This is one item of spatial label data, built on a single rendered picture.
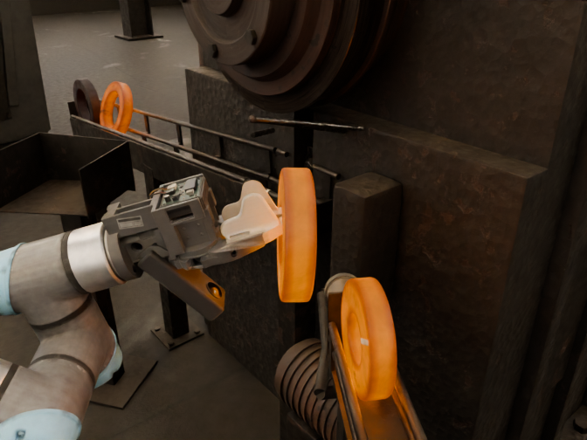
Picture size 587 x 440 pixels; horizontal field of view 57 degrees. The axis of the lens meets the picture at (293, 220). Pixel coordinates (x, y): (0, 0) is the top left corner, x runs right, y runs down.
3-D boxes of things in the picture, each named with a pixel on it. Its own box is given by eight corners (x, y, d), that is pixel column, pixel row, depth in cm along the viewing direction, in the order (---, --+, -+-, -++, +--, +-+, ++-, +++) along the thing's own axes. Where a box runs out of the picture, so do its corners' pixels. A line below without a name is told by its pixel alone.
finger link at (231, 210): (292, 175, 60) (211, 197, 60) (305, 221, 62) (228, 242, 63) (290, 164, 62) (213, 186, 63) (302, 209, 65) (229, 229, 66)
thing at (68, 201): (86, 347, 175) (38, 132, 142) (161, 361, 169) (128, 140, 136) (44, 392, 158) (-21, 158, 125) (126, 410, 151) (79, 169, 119)
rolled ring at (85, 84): (85, 79, 178) (95, 78, 180) (68, 78, 192) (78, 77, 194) (97, 135, 185) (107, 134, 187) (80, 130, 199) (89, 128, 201)
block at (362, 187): (366, 278, 109) (374, 167, 98) (396, 297, 104) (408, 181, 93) (327, 299, 103) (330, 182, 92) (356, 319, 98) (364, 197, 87)
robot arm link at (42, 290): (25, 297, 69) (-9, 241, 65) (108, 274, 68) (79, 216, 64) (1, 337, 62) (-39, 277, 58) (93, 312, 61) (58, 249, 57)
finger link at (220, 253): (262, 240, 58) (183, 261, 58) (265, 251, 59) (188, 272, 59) (260, 220, 62) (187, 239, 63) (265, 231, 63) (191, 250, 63)
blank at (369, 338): (369, 388, 78) (346, 390, 77) (358, 278, 80) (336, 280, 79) (403, 409, 62) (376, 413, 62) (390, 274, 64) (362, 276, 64)
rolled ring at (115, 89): (106, 149, 177) (115, 151, 179) (127, 109, 166) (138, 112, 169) (95, 109, 186) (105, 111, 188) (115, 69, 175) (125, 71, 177)
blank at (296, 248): (305, 151, 67) (278, 151, 67) (321, 195, 53) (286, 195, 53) (300, 263, 73) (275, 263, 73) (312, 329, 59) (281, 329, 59)
